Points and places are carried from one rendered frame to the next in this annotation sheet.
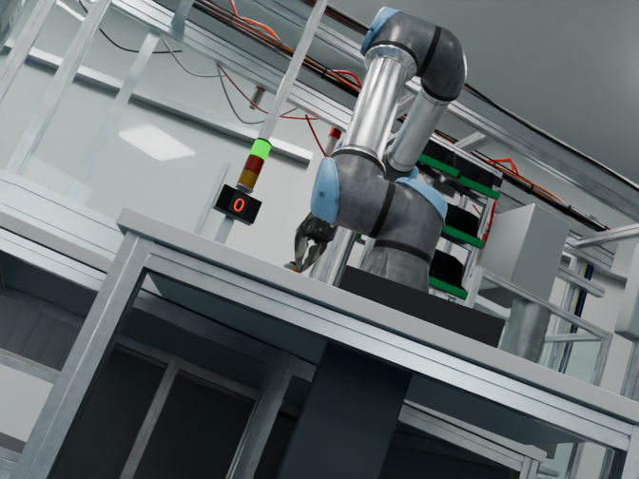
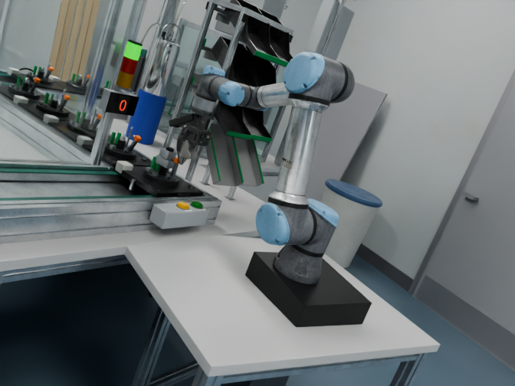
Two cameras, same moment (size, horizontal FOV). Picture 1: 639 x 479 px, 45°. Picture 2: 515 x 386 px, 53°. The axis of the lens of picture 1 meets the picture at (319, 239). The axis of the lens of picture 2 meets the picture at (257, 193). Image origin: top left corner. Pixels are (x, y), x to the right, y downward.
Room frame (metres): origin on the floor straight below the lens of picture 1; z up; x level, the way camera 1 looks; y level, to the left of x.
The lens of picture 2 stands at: (0.41, 0.99, 1.52)
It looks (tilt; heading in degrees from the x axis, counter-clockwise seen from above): 14 degrees down; 319
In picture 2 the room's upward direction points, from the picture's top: 21 degrees clockwise
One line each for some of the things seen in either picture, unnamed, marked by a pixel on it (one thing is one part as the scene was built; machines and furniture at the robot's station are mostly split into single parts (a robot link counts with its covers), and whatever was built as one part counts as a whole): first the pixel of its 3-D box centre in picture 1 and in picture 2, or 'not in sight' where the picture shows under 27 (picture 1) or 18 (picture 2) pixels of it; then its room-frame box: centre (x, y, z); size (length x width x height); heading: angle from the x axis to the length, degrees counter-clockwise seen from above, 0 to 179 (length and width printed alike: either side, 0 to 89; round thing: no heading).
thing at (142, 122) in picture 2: not in sight; (145, 116); (2.98, -0.31, 1.00); 0.16 x 0.16 x 0.27
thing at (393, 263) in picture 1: (395, 275); (301, 256); (1.42, -0.16, 0.99); 0.15 x 0.15 x 0.10
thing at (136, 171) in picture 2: not in sight; (159, 181); (2.04, 0.04, 0.96); 0.24 x 0.24 x 0.02; 17
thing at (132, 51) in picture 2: (260, 150); (132, 50); (2.10, 0.25, 1.39); 0.05 x 0.05 x 0.05
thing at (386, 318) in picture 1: (366, 351); (276, 289); (1.47, -0.16, 0.84); 0.90 x 0.70 x 0.03; 88
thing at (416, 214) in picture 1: (410, 218); (314, 224); (1.42, -0.15, 1.11); 0.13 x 0.12 x 0.14; 93
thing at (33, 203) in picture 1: (188, 276); (123, 213); (1.81, 0.26, 0.91); 0.89 x 0.06 x 0.11; 107
